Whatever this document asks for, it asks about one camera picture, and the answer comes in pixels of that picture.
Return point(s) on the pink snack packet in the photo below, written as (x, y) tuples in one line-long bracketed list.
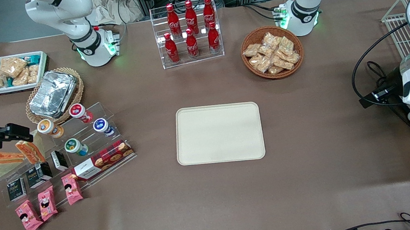
[(28, 217), (47, 203), (71, 189)]

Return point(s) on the crumpled beige cloth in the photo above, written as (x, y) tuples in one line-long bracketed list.
[(111, 8)]

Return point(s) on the clear acrylic tiered stand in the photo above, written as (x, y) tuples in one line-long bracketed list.
[(106, 112)]

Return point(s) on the red plaid cookie box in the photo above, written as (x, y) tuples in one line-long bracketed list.
[(104, 160)]

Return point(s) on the red lid yogurt cup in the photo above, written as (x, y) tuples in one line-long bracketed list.
[(79, 111)]

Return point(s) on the triangular packaged sandwich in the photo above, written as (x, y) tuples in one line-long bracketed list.
[(30, 151), (5, 157)]

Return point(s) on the round wicker basket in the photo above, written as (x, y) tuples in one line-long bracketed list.
[(248, 37)]

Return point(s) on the oval wicker basket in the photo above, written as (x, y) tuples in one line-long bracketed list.
[(79, 88)]

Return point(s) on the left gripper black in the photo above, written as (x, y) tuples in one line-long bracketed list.
[(389, 81)]

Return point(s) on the orange lid yogurt cup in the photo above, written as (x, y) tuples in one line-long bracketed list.
[(47, 127)]

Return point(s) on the green lid yogurt cup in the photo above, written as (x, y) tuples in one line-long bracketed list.
[(74, 146)]

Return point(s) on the black drink carton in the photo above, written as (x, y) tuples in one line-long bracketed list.
[(59, 161), (39, 175), (16, 189)]

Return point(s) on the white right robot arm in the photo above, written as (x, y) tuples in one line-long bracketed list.
[(81, 13)]

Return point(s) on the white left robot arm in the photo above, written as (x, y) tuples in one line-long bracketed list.
[(307, 10)]

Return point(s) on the clear acrylic bottle rack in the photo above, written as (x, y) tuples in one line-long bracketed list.
[(202, 59)]

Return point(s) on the red Coca-Cola bottle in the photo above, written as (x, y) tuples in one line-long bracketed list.
[(214, 40), (173, 22), (191, 18), (192, 46), (171, 50), (209, 13)]

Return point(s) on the white plastic bin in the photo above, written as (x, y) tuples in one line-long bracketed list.
[(44, 67)]

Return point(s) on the beige rectangular tray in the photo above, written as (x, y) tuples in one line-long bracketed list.
[(219, 134)]

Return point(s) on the aluminium foil container stack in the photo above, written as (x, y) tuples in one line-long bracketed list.
[(52, 94)]

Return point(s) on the brown table cover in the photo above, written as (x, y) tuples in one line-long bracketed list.
[(327, 135)]

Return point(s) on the blue lid yogurt cup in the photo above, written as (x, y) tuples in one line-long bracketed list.
[(102, 126)]

